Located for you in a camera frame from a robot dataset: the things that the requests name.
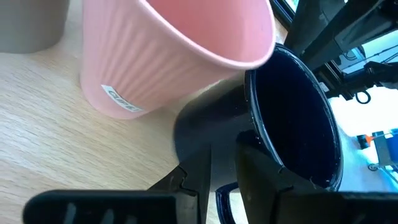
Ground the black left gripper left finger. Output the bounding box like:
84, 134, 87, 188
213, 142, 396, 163
148, 145, 212, 224

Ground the black enamel mug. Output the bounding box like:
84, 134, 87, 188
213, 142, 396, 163
173, 42, 345, 224

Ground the pink ribbed cup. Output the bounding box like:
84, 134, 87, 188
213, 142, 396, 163
79, 0, 277, 121

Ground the wooden tray rack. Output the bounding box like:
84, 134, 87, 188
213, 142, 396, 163
0, 0, 287, 224

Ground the olive brown cup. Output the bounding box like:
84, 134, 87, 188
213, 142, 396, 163
0, 0, 71, 54

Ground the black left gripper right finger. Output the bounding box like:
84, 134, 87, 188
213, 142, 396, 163
234, 130, 317, 224

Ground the blue wheeled cart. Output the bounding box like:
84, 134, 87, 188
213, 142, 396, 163
356, 127, 398, 184

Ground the black table frame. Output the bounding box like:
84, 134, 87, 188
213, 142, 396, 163
269, 0, 297, 32

